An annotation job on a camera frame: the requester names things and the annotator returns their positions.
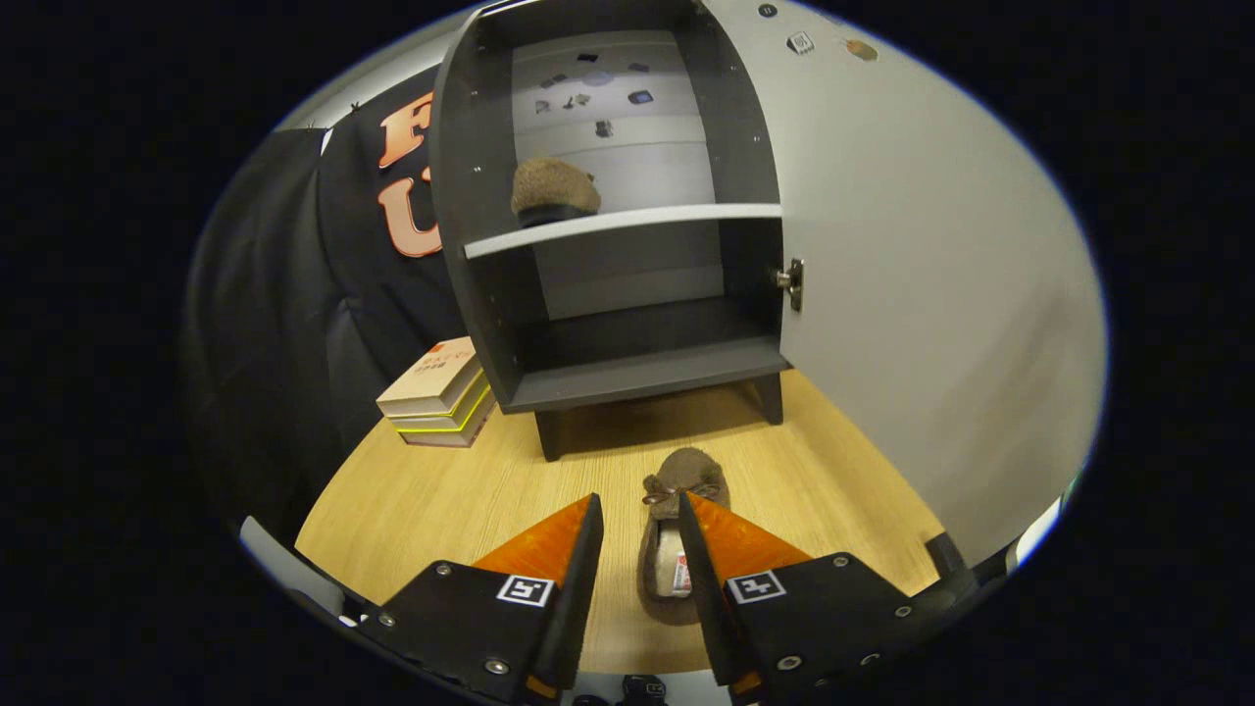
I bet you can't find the pale pink book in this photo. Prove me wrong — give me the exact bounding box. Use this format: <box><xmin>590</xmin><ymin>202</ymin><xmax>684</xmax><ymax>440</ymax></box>
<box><xmin>400</xmin><ymin>392</ymin><xmax>498</xmax><ymax>449</ymax></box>

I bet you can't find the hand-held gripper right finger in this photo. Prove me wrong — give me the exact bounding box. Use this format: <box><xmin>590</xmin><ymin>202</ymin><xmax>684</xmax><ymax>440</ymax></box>
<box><xmin>678</xmin><ymin>492</ymin><xmax>947</xmax><ymax>705</ymax></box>

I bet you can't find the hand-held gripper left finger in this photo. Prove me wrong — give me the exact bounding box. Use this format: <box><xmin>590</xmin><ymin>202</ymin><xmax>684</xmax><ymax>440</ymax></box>
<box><xmin>361</xmin><ymin>493</ymin><xmax>605</xmax><ymax>705</ymax></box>

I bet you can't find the beige shoe cabinet door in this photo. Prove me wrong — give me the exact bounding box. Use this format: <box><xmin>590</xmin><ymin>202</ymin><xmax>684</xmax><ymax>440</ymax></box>
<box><xmin>701</xmin><ymin>0</ymin><xmax>1109</xmax><ymax>568</ymax></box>

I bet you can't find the white cabinet shelf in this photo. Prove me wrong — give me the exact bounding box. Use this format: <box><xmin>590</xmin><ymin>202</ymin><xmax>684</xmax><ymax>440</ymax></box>
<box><xmin>464</xmin><ymin>203</ymin><xmax>782</xmax><ymax>260</ymax></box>

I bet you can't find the brown fuzzy slipper shoe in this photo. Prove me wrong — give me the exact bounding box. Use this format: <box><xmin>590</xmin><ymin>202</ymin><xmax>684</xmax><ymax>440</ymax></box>
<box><xmin>511</xmin><ymin>158</ymin><xmax>602</xmax><ymax>228</ymax></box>
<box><xmin>637</xmin><ymin>447</ymin><xmax>731</xmax><ymax>626</ymax></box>

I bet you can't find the black backdrop cloth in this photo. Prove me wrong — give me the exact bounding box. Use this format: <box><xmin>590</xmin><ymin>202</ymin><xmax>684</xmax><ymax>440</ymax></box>
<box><xmin>181</xmin><ymin>64</ymin><xmax>472</xmax><ymax>550</ymax></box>

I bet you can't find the beige cover book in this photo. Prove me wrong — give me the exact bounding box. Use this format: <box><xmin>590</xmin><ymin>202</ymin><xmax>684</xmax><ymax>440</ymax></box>
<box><xmin>376</xmin><ymin>337</ymin><xmax>483</xmax><ymax>418</ymax></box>

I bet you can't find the dark grey shoe cabinet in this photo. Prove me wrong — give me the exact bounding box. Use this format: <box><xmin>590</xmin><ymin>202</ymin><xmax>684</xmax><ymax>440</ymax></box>
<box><xmin>429</xmin><ymin>0</ymin><xmax>790</xmax><ymax>462</ymax></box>

